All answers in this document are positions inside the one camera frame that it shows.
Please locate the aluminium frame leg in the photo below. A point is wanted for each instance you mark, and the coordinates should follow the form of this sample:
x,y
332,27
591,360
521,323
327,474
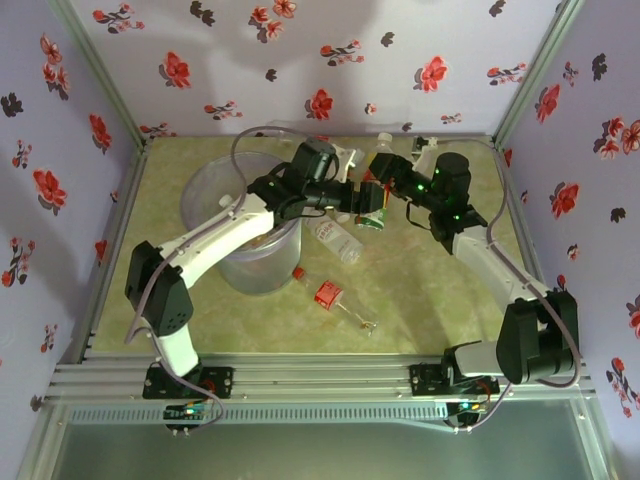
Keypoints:
x,y
599,440
42,445

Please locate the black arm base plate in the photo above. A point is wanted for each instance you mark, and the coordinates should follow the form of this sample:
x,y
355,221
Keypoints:
x,y
220,382
422,380

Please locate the clear bottle white red-text label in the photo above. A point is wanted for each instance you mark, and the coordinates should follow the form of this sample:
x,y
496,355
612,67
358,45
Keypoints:
x,y
335,237

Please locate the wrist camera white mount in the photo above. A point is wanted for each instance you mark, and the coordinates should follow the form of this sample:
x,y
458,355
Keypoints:
x,y
425,150
345,160

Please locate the clear plastic bin purple rim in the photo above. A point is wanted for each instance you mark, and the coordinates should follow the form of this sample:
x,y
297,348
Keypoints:
x,y
260,270

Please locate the aluminium mounting rail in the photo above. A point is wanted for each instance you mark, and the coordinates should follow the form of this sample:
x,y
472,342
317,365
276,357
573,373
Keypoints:
x,y
320,380

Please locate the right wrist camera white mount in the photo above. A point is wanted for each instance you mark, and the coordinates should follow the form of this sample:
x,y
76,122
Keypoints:
x,y
425,150

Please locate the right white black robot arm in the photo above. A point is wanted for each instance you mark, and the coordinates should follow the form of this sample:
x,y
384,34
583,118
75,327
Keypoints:
x,y
485,265

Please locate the brushed metal panel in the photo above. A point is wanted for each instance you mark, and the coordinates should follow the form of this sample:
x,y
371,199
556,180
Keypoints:
x,y
320,455

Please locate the clear bottle green white label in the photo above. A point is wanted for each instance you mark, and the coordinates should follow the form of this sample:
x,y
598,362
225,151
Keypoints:
x,y
370,220

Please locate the aluminium frame corner post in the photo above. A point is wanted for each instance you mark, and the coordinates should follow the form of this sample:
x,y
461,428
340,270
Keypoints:
x,y
533,75
102,75

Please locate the small green circuit board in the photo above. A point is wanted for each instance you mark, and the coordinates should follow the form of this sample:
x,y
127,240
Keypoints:
x,y
187,412
467,406

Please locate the aluminium side rail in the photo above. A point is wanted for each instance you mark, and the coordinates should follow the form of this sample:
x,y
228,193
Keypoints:
x,y
125,210
519,215

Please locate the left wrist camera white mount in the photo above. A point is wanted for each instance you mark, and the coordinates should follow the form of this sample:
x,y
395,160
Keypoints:
x,y
345,160

